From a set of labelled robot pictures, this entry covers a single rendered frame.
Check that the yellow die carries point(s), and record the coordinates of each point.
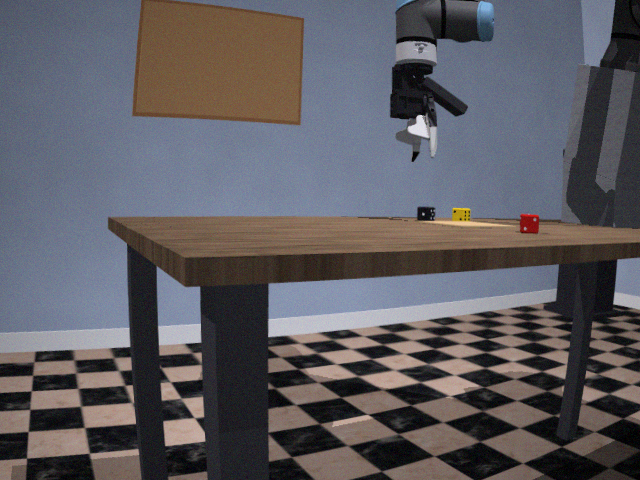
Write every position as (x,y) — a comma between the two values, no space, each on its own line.
(458,214)

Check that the red die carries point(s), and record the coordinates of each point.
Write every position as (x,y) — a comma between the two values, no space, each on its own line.
(529,223)

